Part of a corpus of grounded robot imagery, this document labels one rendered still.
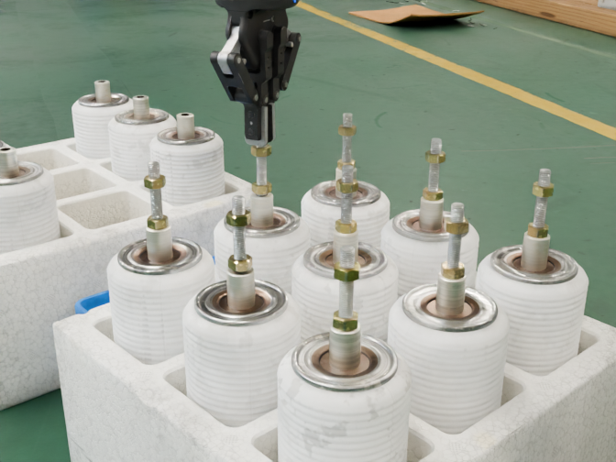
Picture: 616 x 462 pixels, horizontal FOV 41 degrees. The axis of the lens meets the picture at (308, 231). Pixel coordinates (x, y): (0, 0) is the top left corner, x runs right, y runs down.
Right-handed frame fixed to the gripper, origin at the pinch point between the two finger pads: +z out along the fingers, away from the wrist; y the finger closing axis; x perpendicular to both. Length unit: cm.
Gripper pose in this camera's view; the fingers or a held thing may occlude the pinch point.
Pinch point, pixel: (259, 123)
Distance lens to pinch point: 78.8
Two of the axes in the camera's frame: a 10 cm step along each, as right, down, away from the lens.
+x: -8.9, -1.8, 4.1
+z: 0.0, 9.2, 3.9
